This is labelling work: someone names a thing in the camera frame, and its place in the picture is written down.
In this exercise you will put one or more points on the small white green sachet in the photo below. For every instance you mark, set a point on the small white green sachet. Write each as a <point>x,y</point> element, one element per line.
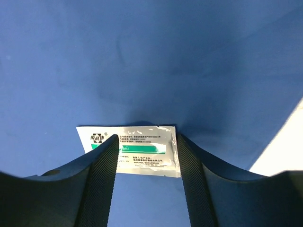
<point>143,150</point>

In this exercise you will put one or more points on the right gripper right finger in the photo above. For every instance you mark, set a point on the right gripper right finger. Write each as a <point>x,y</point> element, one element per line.
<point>219,194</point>

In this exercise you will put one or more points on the blue surgical drape cloth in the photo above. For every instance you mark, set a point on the blue surgical drape cloth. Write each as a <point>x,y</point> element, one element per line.
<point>225,73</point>

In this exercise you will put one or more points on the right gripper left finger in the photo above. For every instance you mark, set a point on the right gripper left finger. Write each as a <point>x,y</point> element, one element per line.
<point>77,194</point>

